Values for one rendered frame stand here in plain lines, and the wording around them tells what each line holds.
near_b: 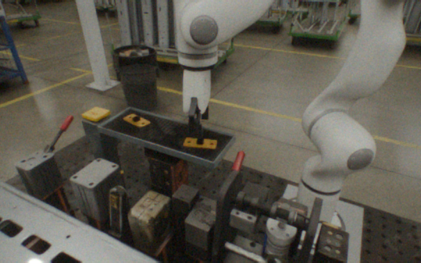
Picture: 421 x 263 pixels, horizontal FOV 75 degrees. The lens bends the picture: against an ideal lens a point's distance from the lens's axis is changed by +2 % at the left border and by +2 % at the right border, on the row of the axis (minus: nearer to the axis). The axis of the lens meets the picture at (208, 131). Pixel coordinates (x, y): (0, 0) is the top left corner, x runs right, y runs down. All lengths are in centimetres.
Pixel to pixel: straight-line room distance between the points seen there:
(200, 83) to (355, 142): 39
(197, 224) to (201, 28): 40
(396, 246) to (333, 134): 61
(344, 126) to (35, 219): 81
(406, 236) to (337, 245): 73
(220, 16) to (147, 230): 46
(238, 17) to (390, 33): 36
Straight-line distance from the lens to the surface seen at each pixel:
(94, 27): 413
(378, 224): 129
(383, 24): 73
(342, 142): 72
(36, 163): 94
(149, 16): 502
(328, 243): 58
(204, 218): 63
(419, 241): 131
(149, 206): 66
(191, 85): 58
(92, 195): 72
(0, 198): 97
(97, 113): 91
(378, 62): 72
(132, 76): 318
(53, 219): 83
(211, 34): 48
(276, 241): 59
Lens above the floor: 156
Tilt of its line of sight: 32 degrees down
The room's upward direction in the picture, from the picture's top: straight up
